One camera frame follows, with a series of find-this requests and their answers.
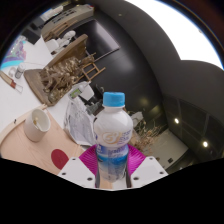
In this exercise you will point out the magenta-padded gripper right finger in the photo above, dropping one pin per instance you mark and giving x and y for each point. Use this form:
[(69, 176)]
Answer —
[(150, 170)]

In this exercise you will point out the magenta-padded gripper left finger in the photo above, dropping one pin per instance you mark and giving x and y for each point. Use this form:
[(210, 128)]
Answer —
[(75, 171)]

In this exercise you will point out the white drink bottle blue cap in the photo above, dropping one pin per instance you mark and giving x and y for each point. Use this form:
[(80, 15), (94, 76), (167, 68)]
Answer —
[(112, 128)]

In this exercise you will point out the flat round red coaster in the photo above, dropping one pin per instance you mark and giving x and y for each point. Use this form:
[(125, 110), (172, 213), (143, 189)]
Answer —
[(60, 159)]

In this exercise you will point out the newspaper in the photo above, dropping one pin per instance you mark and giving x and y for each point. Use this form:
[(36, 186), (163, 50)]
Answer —
[(78, 123)]

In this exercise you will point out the round ceiling spotlight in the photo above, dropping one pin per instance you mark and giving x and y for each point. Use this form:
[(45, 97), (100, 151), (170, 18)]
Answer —
[(176, 120), (205, 144)]

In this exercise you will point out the white cup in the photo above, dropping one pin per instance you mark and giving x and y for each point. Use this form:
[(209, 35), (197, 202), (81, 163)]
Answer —
[(35, 128)]

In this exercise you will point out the tan wooden table mat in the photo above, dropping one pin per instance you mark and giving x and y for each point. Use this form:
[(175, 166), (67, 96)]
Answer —
[(20, 146)]

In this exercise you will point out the brown sculpture on wooden base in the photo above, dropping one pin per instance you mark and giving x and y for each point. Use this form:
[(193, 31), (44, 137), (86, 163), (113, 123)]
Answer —
[(60, 78)]

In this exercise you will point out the wooden easel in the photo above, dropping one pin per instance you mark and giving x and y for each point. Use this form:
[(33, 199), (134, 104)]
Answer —
[(91, 68)]

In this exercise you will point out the small paint jar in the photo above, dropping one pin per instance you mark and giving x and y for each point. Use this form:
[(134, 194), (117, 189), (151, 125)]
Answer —
[(20, 71)]

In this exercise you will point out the small white lid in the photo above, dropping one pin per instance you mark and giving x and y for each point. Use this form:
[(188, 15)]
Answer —
[(12, 71)]

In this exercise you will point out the white chair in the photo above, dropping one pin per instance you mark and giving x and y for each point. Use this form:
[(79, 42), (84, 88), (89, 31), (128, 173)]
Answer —
[(51, 45)]

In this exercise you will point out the white plaster bust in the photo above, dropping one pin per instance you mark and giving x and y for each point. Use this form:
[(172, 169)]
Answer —
[(68, 35)]

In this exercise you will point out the long ceiling light panel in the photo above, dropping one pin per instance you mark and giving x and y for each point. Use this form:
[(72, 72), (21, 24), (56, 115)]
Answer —
[(186, 33)]

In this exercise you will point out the pale cabinet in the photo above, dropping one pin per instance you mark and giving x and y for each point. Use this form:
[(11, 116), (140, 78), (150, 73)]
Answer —
[(66, 18)]

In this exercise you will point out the black wall screen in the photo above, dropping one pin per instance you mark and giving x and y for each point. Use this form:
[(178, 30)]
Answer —
[(100, 38)]

